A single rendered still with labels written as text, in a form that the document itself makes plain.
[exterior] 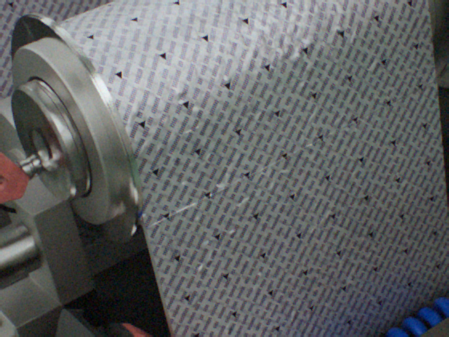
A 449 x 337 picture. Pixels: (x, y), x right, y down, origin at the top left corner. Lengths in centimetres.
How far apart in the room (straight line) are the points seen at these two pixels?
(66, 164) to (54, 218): 7
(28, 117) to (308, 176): 18
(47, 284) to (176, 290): 10
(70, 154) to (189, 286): 11
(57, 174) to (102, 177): 4
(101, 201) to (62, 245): 7
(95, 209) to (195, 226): 6
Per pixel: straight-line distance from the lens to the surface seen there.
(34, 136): 59
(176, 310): 60
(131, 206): 55
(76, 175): 56
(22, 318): 64
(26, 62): 59
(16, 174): 59
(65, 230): 62
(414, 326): 71
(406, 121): 67
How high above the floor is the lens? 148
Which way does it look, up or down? 28 degrees down
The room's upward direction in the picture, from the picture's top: 12 degrees counter-clockwise
